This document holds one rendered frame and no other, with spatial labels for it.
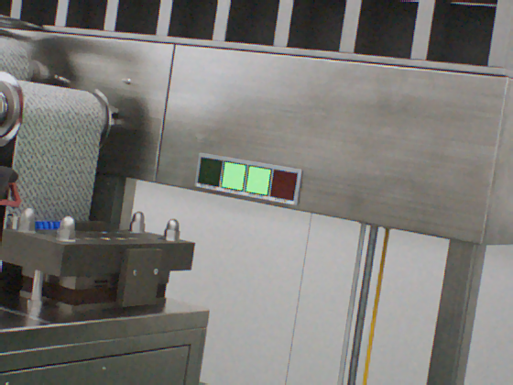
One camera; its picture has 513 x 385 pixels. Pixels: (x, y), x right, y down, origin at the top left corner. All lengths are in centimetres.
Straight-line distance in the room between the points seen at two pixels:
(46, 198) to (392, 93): 72
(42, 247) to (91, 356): 22
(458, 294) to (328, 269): 263
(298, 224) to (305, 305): 37
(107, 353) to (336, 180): 54
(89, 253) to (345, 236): 276
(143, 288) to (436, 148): 63
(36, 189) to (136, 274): 27
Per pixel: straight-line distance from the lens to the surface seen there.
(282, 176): 205
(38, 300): 200
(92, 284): 200
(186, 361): 219
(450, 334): 208
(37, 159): 211
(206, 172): 215
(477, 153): 188
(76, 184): 220
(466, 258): 206
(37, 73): 248
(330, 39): 213
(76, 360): 194
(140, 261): 205
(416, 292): 449
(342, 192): 199
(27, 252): 198
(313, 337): 473
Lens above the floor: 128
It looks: 3 degrees down
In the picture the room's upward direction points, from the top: 8 degrees clockwise
